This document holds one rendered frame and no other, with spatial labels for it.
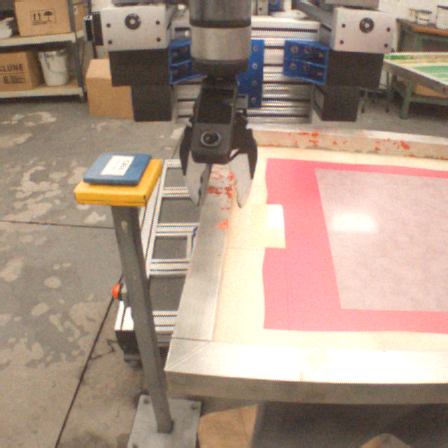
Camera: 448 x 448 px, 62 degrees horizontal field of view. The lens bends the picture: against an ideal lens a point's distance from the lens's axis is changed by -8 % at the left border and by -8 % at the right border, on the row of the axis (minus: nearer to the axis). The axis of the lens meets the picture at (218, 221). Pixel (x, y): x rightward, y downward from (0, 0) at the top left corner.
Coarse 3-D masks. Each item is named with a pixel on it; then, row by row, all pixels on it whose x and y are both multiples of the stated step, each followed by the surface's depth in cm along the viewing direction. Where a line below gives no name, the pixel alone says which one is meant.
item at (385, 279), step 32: (288, 224) 58; (320, 224) 58; (288, 256) 52; (320, 256) 52; (352, 256) 52; (384, 256) 52; (416, 256) 52; (288, 288) 48; (320, 288) 48; (352, 288) 47; (384, 288) 47; (416, 288) 47; (288, 320) 44; (320, 320) 43; (352, 320) 43; (384, 320) 43; (416, 320) 43
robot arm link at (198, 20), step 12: (192, 0) 43; (204, 0) 41; (216, 0) 41; (228, 0) 41; (240, 0) 42; (192, 12) 43; (204, 12) 42; (216, 12) 42; (228, 12) 42; (240, 12) 42; (192, 24) 44; (204, 24) 43; (216, 24) 43; (228, 24) 43; (240, 24) 43
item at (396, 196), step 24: (288, 168) 72; (312, 168) 72; (336, 168) 73; (360, 168) 73; (384, 168) 73; (408, 168) 73; (288, 192) 65; (312, 192) 66; (336, 192) 66; (360, 192) 66; (384, 192) 66; (408, 192) 66; (432, 192) 66; (288, 216) 60; (312, 216) 60; (336, 216) 60; (360, 216) 60; (384, 216) 60; (408, 216) 60; (432, 216) 60
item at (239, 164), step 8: (232, 160) 54; (240, 160) 54; (248, 160) 53; (232, 168) 54; (240, 168) 54; (248, 168) 54; (240, 176) 55; (248, 176) 55; (240, 184) 56; (248, 184) 56; (240, 192) 56; (248, 192) 57; (240, 200) 57
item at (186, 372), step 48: (288, 144) 79; (336, 144) 78; (384, 144) 77; (432, 144) 75; (192, 288) 43; (192, 336) 38; (192, 384) 35; (240, 384) 34; (288, 384) 34; (336, 384) 33; (384, 384) 33; (432, 384) 32
